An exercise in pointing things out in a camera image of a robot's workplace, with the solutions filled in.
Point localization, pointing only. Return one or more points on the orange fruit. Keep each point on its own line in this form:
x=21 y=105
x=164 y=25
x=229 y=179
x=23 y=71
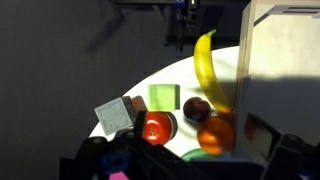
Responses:
x=215 y=136

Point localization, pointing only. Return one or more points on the red tomato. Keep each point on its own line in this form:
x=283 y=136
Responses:
x=158 y=128

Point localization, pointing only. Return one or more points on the grey toy block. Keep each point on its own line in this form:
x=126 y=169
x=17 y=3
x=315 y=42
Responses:
x=116 y=115

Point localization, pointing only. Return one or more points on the orange toy block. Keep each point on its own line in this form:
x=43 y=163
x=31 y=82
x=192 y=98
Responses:
x=139 y=104

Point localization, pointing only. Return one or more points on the light green foam block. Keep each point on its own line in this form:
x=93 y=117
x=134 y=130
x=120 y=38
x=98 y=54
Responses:
x=163 y=97

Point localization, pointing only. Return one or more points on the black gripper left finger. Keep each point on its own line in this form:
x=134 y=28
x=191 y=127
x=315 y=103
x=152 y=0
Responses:
x=140 y=122

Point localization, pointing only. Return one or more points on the wooden tray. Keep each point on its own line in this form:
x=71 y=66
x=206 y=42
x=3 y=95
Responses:
x=278 y=71

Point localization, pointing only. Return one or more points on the dark purple plum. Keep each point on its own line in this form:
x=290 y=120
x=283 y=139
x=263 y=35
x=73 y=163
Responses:
x=196 y=110

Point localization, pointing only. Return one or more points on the yellow banana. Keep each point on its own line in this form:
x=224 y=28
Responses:
x=206 y=76

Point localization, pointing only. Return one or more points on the green plastic bowl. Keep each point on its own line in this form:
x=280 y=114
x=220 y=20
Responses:
x=201 y=154

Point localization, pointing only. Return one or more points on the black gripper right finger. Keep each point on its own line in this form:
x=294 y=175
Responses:
x=262 y=136

